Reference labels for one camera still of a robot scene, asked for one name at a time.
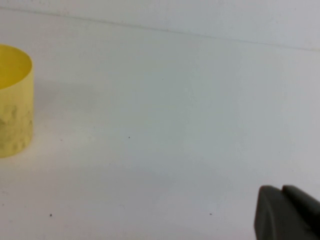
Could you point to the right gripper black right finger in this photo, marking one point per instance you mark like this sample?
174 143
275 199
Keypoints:
305 202

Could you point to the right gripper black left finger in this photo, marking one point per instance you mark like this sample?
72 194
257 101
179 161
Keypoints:
277 220

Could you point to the yellow plastic cup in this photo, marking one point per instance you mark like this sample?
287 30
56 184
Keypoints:
15 112

